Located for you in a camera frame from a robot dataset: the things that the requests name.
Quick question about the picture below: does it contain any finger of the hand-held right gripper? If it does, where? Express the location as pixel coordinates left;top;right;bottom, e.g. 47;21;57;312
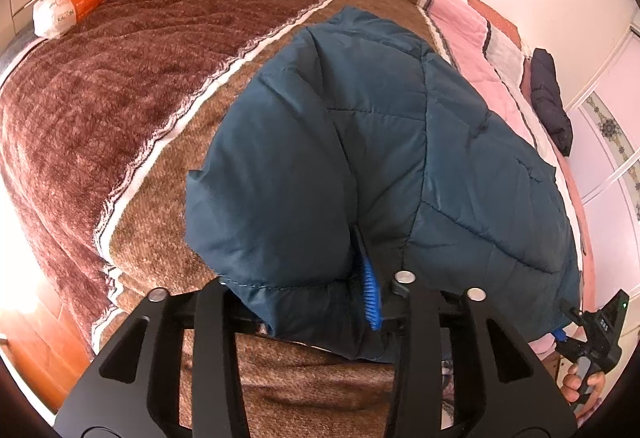
552;328;577;356
558;299;587;327

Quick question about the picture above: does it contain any white wardrobe with floral trim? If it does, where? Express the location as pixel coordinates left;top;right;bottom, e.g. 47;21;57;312
562;20;640;319

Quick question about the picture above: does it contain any brown and pink striped blanket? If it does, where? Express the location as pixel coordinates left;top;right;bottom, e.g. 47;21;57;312
0;0;588;438

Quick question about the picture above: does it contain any person's right hand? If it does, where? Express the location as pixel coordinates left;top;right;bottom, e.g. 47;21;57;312
561;364;607;420

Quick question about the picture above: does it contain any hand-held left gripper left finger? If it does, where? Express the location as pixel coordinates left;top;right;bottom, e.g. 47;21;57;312
55;282;252;435

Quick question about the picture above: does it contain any dark navy puffer jacket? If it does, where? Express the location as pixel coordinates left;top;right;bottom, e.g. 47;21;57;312
520;47;574;157

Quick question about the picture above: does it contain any teal quilted puffer jacket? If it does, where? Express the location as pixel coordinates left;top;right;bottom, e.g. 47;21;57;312
185;7;583;363

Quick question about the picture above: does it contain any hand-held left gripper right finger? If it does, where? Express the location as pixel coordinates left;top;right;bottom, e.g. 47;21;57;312
360;257;577;435

